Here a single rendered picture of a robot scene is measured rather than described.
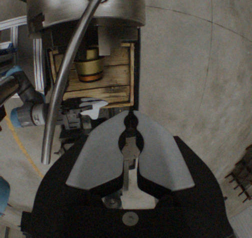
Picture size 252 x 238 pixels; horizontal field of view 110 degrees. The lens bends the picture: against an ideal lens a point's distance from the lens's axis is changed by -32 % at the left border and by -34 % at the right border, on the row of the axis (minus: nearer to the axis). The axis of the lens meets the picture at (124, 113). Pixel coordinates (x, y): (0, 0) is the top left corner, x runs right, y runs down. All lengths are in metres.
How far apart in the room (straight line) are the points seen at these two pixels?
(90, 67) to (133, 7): 0.18
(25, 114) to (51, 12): 0.34
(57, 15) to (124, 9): 0.12
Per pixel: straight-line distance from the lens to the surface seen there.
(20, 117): 0.49
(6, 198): 0.36
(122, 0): 0.26
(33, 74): 1.44
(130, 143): 0.71
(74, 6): 0.24
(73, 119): 0.43
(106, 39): 0.36
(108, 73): 0.60
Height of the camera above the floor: 1.46
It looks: 58 degrees down
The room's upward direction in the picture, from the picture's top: 159 degrees clockwise
